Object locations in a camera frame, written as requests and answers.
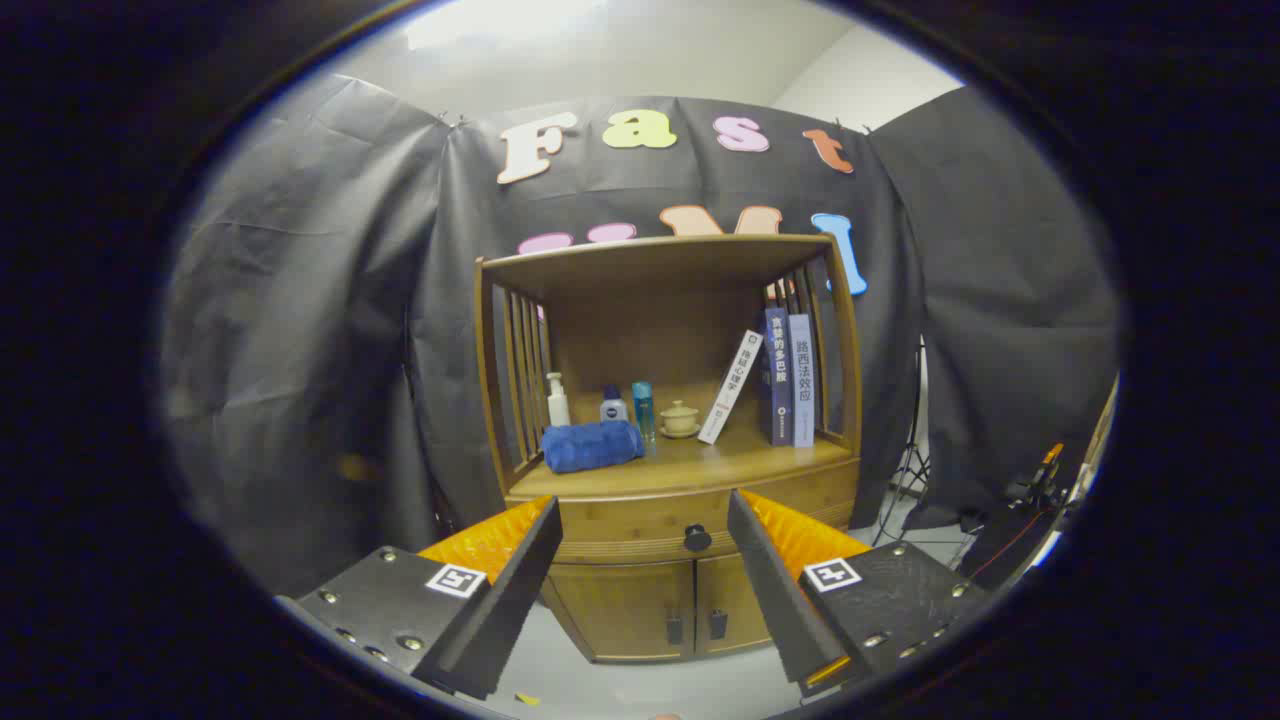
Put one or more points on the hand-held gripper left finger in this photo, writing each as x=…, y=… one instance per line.
x=510, y=610

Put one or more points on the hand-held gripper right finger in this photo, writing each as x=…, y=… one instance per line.
x=775, y=600

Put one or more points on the black drawer knob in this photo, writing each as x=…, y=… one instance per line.
x=697, y=538

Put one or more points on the wooden drawer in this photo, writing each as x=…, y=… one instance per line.
x=620, y=520

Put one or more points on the wooden countertop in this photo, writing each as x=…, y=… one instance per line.
x=720, y=460

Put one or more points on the wooden cabinet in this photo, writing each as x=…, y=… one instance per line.
x=640, y=290

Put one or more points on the rolled blue towel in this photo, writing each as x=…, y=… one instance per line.
x=590, y=447

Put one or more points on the beige lidded teacup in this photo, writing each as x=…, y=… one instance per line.
x=680, y=418

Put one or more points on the white pump bottle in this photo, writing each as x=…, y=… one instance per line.
x=558, y=408

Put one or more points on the light purple book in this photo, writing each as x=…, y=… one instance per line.
x=802, y=385

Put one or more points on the white book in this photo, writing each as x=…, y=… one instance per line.
x=730, y=388

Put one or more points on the dark blue book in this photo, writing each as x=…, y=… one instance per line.
x=779, y=380

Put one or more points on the white bottle with blue cap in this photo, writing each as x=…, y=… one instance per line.
x=613, y=408

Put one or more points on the clear blue bottle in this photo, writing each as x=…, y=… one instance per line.
x=643, y=410

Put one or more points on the black device with orange tip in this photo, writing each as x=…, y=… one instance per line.
x=1020, y=520

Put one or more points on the light wooden board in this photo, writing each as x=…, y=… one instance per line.
x=1103, y=430

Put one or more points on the black backdrop cloth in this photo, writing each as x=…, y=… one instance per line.
x=300, y=300

